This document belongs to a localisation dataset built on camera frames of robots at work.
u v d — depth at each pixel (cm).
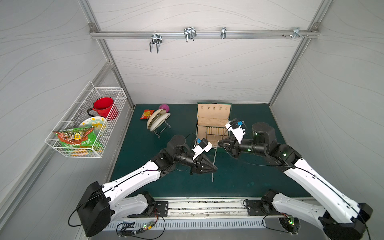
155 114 90
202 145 57
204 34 78
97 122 67
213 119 100
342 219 39
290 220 72
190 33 77
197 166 57
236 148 55
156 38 78
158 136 99
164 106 111
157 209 73
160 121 88
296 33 77
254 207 73
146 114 114
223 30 72
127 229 69
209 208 75
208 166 59
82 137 55
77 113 65
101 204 39
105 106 66
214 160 61
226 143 61
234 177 82
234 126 55
